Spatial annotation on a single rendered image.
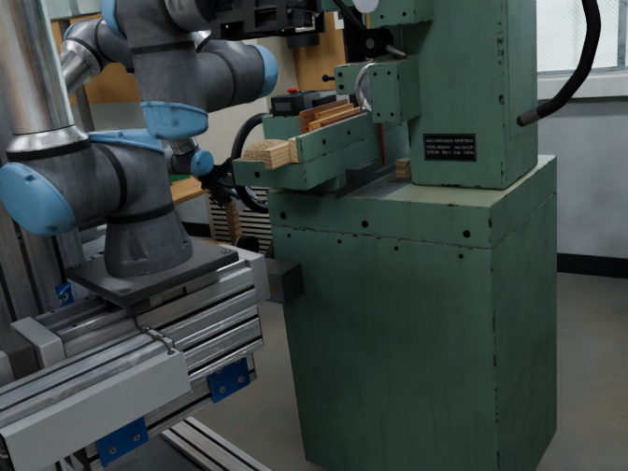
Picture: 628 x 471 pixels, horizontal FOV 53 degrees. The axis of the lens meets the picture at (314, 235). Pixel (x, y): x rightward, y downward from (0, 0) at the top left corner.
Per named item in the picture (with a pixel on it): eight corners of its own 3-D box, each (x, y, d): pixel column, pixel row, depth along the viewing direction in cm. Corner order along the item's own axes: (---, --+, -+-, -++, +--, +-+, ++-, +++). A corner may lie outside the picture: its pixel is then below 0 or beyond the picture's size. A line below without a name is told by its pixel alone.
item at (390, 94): (392, 115, 140) (389, 60, 136) (421, 115, 136) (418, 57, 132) (371, 123, 133) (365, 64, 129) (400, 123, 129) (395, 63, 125)
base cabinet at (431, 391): (381, 382, 214) (362, 179, 192) (557, 429, 180) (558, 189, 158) (303, 460, 181) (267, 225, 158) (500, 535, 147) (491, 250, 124)
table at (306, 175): (343, 133, 197) (341, 114, 196) (432, 133, 179) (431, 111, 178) (206, 184, 152) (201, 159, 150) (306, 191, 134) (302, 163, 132)
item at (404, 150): (355, 152, 187) (353, 139, 185) (419, 153, 174) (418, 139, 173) (269, 189, 157) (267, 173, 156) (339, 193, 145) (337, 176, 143)
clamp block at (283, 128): (297, 139, 179) (293, 107, 177) (336, 139, 171) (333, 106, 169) (264, 150, 168) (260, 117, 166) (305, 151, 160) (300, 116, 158)
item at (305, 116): (346, 128, 169) (343, 98, 166) (350, 128, 168) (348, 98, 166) (302, 144, 154) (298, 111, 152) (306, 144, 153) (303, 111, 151)
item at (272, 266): (267, 285, 166) (263, 257, 163) (305, 292, 159) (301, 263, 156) (246, 298, 160) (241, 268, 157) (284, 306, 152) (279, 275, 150)
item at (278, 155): (394, 120, 173) (392, 105, 171) (401, 120, 171) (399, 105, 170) (265, 168, 131) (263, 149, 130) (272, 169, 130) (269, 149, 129)
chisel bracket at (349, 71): (351, 96, 162) (348, 63, 159) (400, 94, 154) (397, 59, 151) (335, 102, 156) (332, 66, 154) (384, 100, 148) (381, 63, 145)
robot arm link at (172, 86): (241, 124, 82) (227, 35, 78) (179, 143, 73) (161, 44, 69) (196, 125, 86) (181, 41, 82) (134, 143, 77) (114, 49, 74)
